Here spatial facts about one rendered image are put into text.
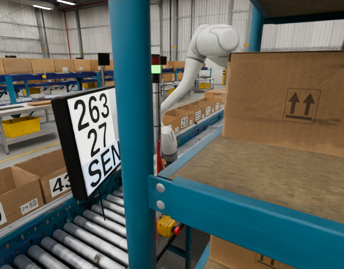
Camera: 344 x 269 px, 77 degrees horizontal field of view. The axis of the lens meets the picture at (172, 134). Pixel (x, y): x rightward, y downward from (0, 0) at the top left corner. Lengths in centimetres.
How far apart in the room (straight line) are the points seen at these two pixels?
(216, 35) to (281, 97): 78
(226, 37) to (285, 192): 88
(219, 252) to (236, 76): 26
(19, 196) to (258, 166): 123
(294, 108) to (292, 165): 6
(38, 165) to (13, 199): 41
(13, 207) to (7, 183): 30
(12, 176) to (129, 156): 147
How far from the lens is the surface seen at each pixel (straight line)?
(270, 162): 22
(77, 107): 64
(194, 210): 17
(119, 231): 135
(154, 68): 91
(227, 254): 37
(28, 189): 134
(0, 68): 611
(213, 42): 102
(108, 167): 79
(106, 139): 77
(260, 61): 26
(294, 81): 26
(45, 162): 170
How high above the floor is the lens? 163
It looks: 18 degrees down
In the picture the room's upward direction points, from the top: straight up
